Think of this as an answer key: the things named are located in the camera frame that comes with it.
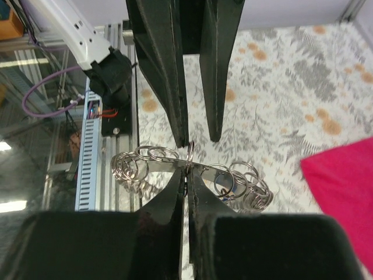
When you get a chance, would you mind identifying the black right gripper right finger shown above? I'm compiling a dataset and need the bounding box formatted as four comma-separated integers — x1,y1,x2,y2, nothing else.
187,170,363,279

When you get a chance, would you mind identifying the large metal keyring chain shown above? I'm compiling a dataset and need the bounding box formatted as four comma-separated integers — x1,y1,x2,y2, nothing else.
110,141,275,214

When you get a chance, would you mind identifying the pink cloth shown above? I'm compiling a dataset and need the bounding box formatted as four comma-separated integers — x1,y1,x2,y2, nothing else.
300,138,372,272

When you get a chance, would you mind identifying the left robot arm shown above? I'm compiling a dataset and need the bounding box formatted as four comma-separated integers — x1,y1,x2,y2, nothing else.
33,1,244,147

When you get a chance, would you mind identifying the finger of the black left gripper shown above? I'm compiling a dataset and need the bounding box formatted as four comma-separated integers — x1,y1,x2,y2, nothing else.
200,0,245,142
126,1,189,147

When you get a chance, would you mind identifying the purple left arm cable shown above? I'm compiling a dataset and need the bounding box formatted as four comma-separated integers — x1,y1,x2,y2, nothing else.
22,65,88,117

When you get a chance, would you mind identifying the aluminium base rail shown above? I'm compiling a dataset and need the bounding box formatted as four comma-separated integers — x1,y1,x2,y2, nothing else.
43,20,139,212

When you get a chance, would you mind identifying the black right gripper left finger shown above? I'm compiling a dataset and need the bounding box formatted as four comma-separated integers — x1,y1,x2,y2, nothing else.
1,167,185,279

